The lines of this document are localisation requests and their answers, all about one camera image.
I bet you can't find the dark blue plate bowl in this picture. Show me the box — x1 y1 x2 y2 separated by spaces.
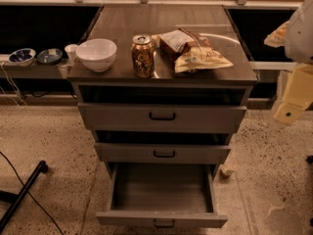
37 48 63 65

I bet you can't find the black floor cable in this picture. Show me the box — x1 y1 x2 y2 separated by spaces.
0 151 66 235

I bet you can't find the orange soda can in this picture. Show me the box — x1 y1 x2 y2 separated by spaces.
131 34 155 78

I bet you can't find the white cable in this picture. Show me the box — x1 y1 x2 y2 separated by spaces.
0 62 27 107

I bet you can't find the middle drawer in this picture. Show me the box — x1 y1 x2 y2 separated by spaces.
95 143 230 165

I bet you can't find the small white cup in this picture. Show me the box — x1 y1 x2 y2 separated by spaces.
65 44 78 64

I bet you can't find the blue patterned bowl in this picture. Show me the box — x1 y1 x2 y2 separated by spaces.
9 48 36 67

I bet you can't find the black stand leg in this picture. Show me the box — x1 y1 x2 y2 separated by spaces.
0 161 48 233

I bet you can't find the low side shelf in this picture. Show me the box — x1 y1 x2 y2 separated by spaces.
0 54 71 79

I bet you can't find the drawer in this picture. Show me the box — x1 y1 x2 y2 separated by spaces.
78 103 246 134
95 143 230 165
97 163 228 228

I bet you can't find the grey drawer cabinet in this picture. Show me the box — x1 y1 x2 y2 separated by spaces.
67 4 259 229

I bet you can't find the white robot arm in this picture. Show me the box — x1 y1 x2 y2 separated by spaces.
264 0 313 124

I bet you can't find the white bowl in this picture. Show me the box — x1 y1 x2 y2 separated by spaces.
75 38 117 72

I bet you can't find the top drawer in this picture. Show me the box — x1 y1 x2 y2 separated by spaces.
78 103 246 134

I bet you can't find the bottom drawer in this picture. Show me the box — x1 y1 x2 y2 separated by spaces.
97 163 228 228

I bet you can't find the brown chip bag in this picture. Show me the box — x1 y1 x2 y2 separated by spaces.
153 28 233 73

